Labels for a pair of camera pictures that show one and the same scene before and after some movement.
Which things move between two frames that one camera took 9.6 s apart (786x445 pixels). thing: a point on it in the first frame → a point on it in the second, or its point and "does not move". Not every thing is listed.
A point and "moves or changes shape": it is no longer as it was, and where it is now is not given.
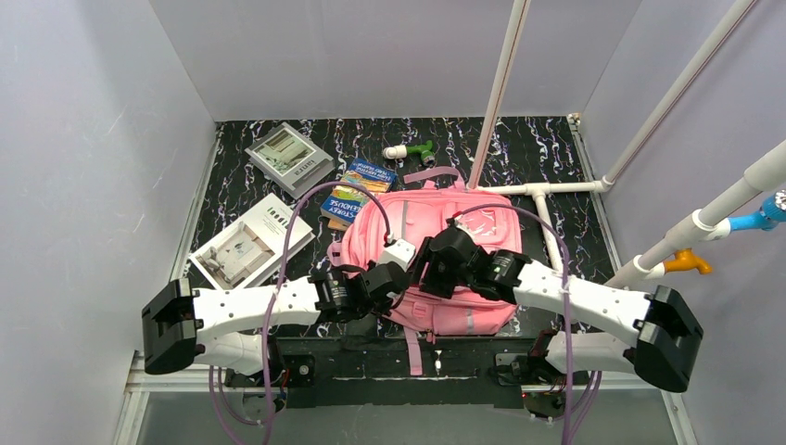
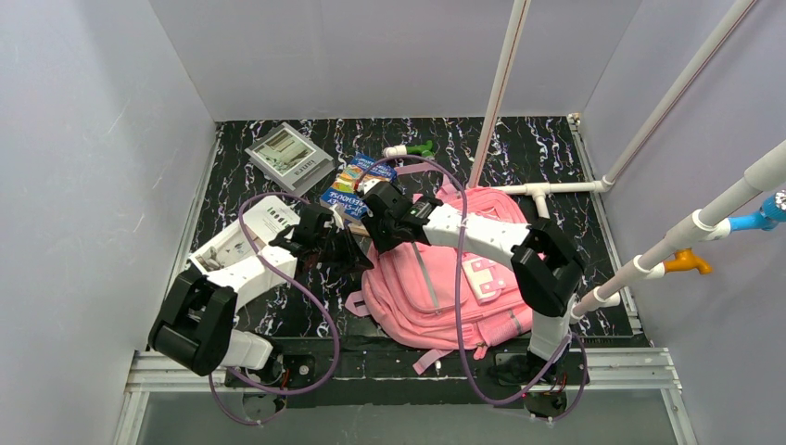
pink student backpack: [405, 219] moves or changes shape
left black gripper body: [386, 280] → [335, 247]
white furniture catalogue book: [253, 243] does not move
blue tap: [772, 212] does not move
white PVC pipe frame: [759, 175] does not move
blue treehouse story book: [343, 202] moves or changes shape
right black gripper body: [436, 270] → [381, 217]
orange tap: [685, 260] does not move
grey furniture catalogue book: [290, 159] does not move
